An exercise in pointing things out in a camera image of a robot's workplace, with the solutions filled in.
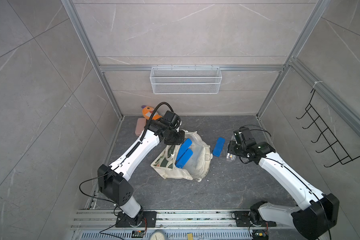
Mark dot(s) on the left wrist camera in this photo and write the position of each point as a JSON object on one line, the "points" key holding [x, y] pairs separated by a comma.
{"points": [[171, 119]]}

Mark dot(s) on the beige canvas bag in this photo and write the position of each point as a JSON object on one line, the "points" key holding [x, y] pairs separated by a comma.
{"points": [[196, 168]]}

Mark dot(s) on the white wire mesh basket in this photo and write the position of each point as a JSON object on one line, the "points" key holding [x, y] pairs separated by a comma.
{"points": [[185, 80]]}

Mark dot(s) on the pink rectangular case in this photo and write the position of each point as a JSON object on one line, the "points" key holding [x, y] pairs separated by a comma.
{"points": [[140, 126]]}

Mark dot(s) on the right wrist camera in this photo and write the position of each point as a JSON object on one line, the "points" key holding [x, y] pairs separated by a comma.
{"points": [[244, 137]]}

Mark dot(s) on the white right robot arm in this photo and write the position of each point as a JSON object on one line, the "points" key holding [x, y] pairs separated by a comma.
{"points": [[315, 213]]}

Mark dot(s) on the orange plush shark toy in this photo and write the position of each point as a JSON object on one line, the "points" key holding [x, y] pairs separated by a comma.
{"points": [[147, 111]]}

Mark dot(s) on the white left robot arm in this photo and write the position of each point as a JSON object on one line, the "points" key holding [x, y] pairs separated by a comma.
{"points": [[113, 180]]}

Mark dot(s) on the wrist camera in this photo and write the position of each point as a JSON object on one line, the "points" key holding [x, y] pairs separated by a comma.
{"points": [[171, 119], [244, 137]]}

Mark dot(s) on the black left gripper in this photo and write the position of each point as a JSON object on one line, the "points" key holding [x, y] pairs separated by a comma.
{"points": [[181, 134]]}

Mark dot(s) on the clear pink compass case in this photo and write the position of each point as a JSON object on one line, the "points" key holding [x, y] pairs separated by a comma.
{"points": [[230, 156]]}

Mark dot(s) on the blue compass set case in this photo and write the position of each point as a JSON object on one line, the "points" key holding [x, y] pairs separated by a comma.
{"points": [[219, 147]]}

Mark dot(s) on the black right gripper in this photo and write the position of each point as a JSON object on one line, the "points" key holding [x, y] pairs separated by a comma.
{"points": [[230, 146]]}

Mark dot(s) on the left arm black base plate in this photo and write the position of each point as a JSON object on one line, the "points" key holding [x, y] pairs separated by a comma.
{"points": [[143, 219]]}

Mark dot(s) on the black wire hook rack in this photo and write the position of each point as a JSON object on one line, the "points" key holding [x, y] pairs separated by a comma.
{"points": [[326, 135]]}

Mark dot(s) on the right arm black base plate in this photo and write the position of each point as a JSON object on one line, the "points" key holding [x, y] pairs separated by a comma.
{"points": [[246, 218]]}

